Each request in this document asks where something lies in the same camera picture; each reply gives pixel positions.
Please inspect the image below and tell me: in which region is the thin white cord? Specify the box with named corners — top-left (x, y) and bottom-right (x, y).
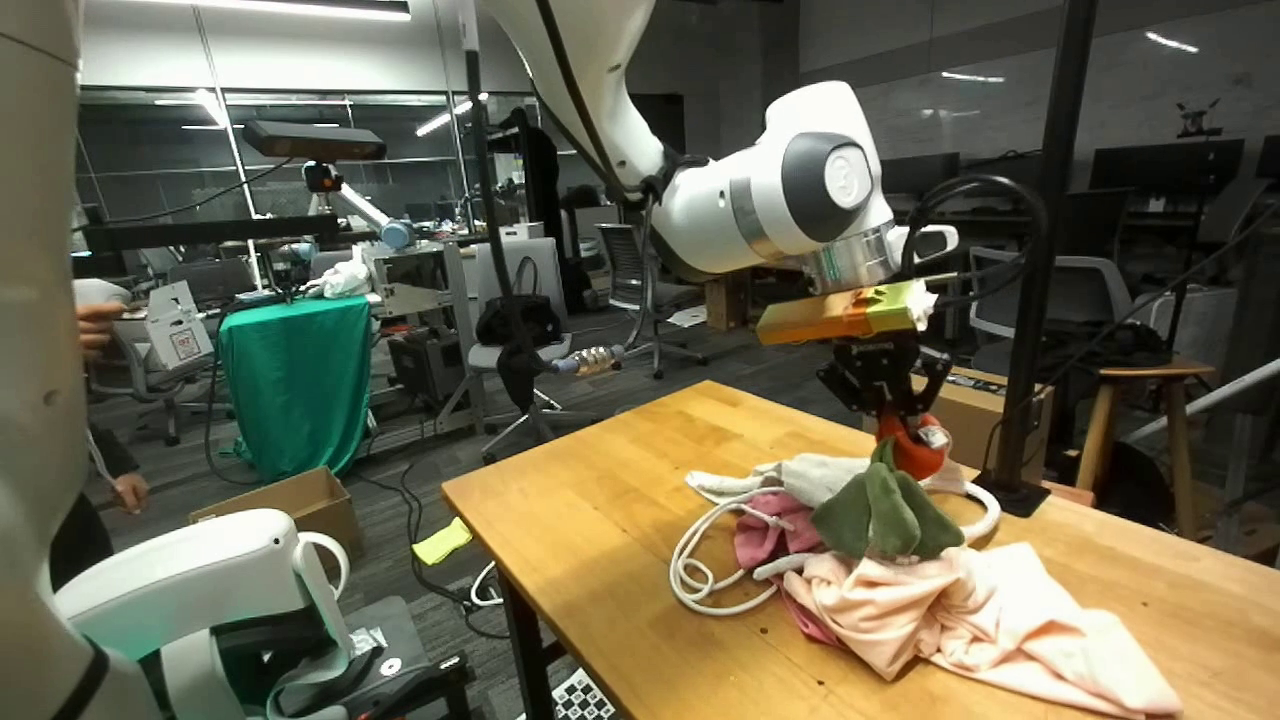
top-left (669, 474), bottom-right (803, 618)

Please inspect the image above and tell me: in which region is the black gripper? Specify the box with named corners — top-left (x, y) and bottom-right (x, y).
top-left (810, 331), bottom-right (959, 445)

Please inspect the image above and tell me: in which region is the black swivel chair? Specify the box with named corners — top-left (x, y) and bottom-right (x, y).
top-left (473, 291), bottom-right (572, 464)

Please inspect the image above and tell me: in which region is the white slanted rail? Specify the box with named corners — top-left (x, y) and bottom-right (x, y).
top-left (1133, 356), bottom-right (1280, 445)

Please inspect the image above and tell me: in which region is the black table leg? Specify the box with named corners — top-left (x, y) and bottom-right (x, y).
top-left (501, 585), bottom-right (556, 720)

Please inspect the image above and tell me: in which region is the white sign board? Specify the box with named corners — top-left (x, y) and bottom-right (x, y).
top-left (140, 275), bottom-right (216, 377)

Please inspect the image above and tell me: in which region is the white frame office chair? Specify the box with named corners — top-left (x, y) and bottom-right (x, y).
top-left (962, 249), bottom-right (1136, 347)

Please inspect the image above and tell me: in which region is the wooden stool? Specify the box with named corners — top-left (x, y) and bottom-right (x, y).
top-left (1072, 359), bottom-right (1218, 535)

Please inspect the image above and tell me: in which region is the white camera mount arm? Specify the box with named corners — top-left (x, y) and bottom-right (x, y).
top-left (301, 155), bottom-right (405, 232)

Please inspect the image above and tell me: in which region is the checkerboard calibration board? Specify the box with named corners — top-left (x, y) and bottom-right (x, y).
top-left (548, 668), bottom-right (618, 720)

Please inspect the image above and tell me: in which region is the yellow paper sheet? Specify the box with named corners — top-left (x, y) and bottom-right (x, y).
top-left (407, 517), bottom-right (479, 566)

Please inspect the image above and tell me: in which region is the black drone wall decoration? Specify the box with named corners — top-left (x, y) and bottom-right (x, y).
top-left (1170, 97), bottom-right (1224, 145)

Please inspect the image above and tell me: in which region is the cardboard box with black tape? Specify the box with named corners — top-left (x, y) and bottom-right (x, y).
top-left (932, 359), bottom-right (1054, 470)

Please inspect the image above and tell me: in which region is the pale peach cloth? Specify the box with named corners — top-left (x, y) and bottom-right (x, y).
top-left (780, 535), bottom-right (1189, 720)

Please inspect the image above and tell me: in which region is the black stereo camera bar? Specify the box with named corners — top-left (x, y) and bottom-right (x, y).
top-left (239, 116), bottom-right (391, 163)

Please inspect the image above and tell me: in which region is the small open cardboard box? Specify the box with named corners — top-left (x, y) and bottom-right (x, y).
top-left (194, 464), bottom-right (358, 553)

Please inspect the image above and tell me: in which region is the white floor cable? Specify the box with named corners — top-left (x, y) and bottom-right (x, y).
top-left (462, 555), bottom-right (510, 610)

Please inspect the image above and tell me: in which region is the olive green felt cloth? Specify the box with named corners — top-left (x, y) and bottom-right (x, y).
top-left (810, 445), bottom-right (967, 565)

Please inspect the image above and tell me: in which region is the white plastic device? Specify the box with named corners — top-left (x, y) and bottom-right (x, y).
top-left (264, 235), bottom-right (384, 303)

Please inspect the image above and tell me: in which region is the beige wrist camera box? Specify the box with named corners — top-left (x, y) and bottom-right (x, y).
top-left (753, 275), bottom-right (939, 351)

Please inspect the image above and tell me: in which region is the black upright pole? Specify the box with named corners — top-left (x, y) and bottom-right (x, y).
top-left (974, 0), bottom-right (1103, 519)

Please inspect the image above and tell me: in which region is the wide black computer monitor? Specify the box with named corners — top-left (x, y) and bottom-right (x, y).
top-left (1089, 137), bottom-right (1247, 208)

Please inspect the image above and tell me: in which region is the green table cover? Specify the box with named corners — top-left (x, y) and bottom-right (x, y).
top-left (216, 291), bottom-right (376, 482)

